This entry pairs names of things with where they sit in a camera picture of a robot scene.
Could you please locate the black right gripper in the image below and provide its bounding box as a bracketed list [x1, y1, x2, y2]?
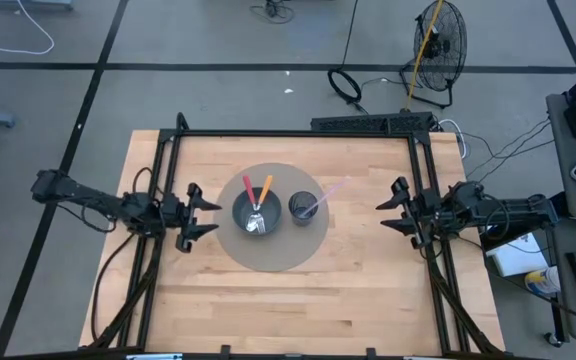
[374, 175, 442, 250]

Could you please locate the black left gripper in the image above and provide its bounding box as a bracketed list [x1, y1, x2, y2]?
[161, 182, 223, 254]

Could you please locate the red-handled metal fork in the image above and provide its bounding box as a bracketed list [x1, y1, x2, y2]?
[241, 174, 268, 236]

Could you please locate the orange-handled metal spoon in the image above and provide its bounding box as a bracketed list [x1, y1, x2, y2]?
[245, 174, 275, 234]

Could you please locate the pink plastic straw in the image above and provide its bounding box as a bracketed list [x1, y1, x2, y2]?
[297, 175, 354, 220]

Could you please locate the dark transparent plastic cup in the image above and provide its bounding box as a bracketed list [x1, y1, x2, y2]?
[287, 190, 320, 228]

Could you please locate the dark grey bowl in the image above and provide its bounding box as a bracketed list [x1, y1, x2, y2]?
[231, 186, 284, 237]

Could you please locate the round grey placemat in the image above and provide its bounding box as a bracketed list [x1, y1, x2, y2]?
[212, 162, 331, 274]

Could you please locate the black desk beam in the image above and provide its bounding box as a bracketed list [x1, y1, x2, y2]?
[479, 219, 570, 252]

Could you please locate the white box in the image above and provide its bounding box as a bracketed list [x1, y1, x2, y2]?
[481, 230, 550, 278]

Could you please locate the white printed container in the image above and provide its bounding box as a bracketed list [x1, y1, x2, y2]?
[523, 265, 562, 300]

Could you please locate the black floor fan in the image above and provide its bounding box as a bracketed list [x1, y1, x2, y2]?
[399, 0, 470, 110]

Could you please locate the black caster wheel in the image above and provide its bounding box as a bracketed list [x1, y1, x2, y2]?
[543, 330, 565, 349]

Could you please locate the white looped cable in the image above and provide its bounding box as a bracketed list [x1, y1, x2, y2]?
[437, 117, 470, 159]

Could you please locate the black aluminium table frame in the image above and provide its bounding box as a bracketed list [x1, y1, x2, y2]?
[80, 111, 507, 360]

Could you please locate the black left arm base cable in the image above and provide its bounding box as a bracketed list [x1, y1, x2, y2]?
[89, 230, 139, 347]

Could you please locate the black coiled floor cable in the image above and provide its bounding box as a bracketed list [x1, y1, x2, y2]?
[327, 0, 365, 107]

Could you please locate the yellow cable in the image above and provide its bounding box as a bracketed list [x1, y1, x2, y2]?
[405, 0, 446, 113]

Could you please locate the black floor cable bundle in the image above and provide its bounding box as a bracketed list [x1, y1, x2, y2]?
[249, 0, 297, 25]

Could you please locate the white floor cable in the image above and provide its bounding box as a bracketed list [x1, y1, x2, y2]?
[0, 0, 56, 56]

